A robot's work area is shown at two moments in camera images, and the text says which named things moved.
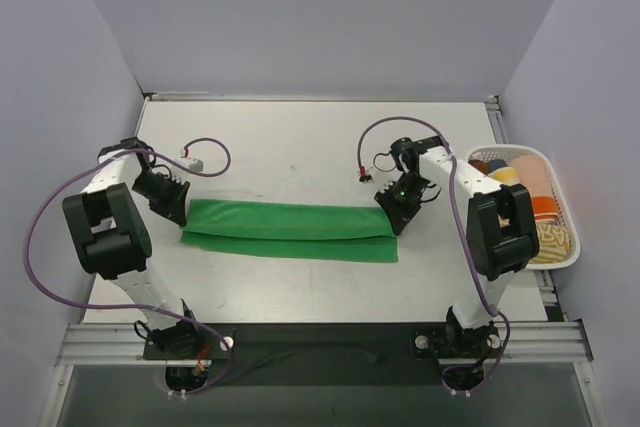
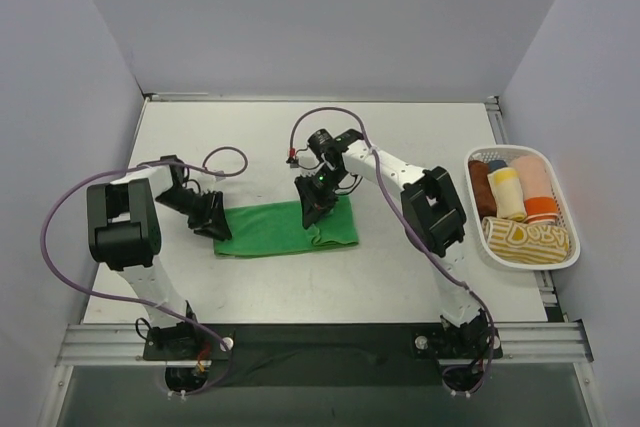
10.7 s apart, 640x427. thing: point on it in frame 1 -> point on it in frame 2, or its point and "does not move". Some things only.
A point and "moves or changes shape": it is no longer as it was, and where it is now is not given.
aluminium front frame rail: [536, 344] does not move
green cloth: [288, 229] moves or changes shape
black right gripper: [397, 204] -> [314, 193]
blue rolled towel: [496, 164] does not move
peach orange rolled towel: [534, 171] does not move
